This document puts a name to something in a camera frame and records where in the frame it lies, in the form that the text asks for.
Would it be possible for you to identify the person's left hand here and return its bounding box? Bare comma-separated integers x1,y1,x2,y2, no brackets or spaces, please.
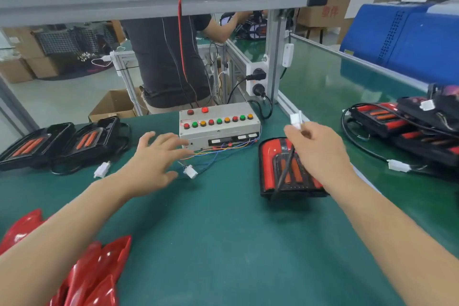
118,131,195,199

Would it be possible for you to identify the person's right hand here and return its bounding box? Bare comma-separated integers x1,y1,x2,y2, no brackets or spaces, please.
283,121,357,190

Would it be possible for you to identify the coloured wire harness with connector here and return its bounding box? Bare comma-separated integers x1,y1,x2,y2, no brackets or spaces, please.
175,137,261,180

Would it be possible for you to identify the pile of black lamp housings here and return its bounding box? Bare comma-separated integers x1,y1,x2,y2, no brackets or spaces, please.
0,116,132,175

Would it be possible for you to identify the person's right forearm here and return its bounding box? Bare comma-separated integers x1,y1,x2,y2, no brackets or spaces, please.
333,169,459,306

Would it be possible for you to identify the person's left forearm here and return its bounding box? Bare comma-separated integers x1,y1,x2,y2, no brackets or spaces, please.
0,176,144,306

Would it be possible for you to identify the beige test button box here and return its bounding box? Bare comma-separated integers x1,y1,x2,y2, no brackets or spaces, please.
179,101,262,153

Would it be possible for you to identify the low open cardboard carton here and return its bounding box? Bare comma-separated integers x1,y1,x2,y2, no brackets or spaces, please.
88,89,141,122

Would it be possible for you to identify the white metal stand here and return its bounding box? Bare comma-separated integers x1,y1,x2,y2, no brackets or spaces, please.
109,50,144,115

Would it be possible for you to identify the white power strip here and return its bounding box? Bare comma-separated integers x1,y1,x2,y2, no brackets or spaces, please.
245,62,270,102

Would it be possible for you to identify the pile of red lens covers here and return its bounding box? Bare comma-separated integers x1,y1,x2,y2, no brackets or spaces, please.
0,209,133,306

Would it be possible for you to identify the blue plastic crate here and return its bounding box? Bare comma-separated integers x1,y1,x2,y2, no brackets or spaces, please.
339,2,459,87

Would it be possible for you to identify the large cardboard box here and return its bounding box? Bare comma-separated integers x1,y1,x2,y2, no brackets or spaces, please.
3,26,66,79

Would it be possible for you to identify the black mesh basket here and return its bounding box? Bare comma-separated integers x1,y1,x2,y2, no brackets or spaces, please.
36,26,109,55

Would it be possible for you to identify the small cardboard box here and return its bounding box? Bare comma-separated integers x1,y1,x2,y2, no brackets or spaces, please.
0,57,35,84

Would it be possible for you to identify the white switch box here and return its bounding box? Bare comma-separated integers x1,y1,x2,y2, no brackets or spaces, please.
282,43,295,68

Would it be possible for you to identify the red power cable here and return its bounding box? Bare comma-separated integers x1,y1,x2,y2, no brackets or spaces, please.
177,0,205,106

